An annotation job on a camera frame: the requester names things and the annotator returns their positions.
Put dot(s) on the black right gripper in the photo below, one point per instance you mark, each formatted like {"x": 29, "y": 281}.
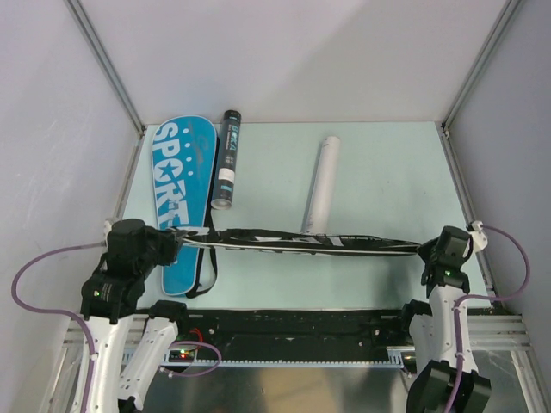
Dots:
{"x": 424, "y": 248}

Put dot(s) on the black shuttlecock tube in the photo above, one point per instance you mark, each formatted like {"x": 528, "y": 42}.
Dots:
{"x": 225, "y": 172}

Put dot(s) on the blue sport racket cover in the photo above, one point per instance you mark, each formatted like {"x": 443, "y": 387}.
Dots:
{"x": 183, "y": 160}

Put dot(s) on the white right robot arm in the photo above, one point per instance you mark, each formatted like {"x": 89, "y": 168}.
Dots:
{"x": 446, "y": 369}

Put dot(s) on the grey aluminium frame post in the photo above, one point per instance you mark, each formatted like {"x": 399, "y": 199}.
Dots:
{"x": 98, "y": 49}
{"x": 506, "y": 17}

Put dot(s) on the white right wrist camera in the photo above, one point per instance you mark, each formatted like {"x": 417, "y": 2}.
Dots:
{"x": 479, "y": 238}

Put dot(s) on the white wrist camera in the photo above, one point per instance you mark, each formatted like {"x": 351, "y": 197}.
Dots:
{"x": 107, "y": 226}
{"x": 479, "y": 238}

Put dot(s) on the grey aluminium frame post right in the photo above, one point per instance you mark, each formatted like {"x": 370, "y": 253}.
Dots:
{"x": 506, "y": 17}

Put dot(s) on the black sport racket cover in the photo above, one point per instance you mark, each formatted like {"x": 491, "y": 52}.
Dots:
{"x": 295, "y": 243}

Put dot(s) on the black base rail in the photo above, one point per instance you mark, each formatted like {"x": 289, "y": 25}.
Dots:
{"x": 298, "y": 336}

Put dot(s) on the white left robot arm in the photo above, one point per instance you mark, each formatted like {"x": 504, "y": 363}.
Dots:
{"x": 109, "y": 303}

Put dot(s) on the white shuttlecock tube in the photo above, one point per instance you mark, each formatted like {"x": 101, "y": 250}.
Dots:
{"x": 319, "y": 203}

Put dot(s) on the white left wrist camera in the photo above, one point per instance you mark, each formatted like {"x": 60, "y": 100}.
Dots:
{"x": 107, "y": 226}

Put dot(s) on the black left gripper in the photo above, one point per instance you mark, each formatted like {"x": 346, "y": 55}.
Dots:
{"x": 170, "y": 241}

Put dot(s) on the grey aluminium frame post left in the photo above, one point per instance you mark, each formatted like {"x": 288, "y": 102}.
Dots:
{"x": 98, "y": 49}

